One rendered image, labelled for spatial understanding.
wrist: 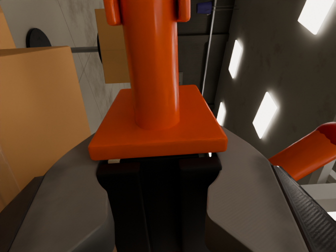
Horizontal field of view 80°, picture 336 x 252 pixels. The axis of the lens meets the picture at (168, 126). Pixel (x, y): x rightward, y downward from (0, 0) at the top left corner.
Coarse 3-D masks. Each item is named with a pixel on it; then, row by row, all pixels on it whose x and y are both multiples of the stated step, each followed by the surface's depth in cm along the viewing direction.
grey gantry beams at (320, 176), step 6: (330, 162) 249; (318, 168) 260; (324, 168) 253; (330, 168) 254; (312, 174) 271; (318, 174) 261; (324, 174) 258; (330, 174) 257; (312, 180) 272; (318, 180) 263; (324, 180) 263; (330, 180) 257
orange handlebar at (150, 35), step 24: (120, 0) 7; (144, 0) 7; (168, 0) 7; (120, 24) 8; (144, 24) 7; (168, 24) 7; (144, 48) 8; (168, 48) 8; (144, 72) 8; (168, 72) 8; (144, 96) 8; (168, 96) 9; (144, 120) 9; (168, 120) 9
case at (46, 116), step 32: (0, 64) 16; (32, 64) 21; (64, 64) 28; (0, 96) 16; (32, 96) 20; (64, 96) 27; (0, 128) 16; (32, 128) 20; (64, 128) 26; (0, 160) 16; (32, 160) 20; (0, 192) 16
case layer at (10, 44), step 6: (0, 6) 76; (0, 12) 76; (0, 18) 75; (0, 24) 75; (6, 24) 78; (0, 30) 75; (6, 30) 78; (0, 36) 75; (6, 36) 78; (0, 42) 75; (6, 42) 78; (12, 42) 81; (0, 48) 75; (6, 48) 78
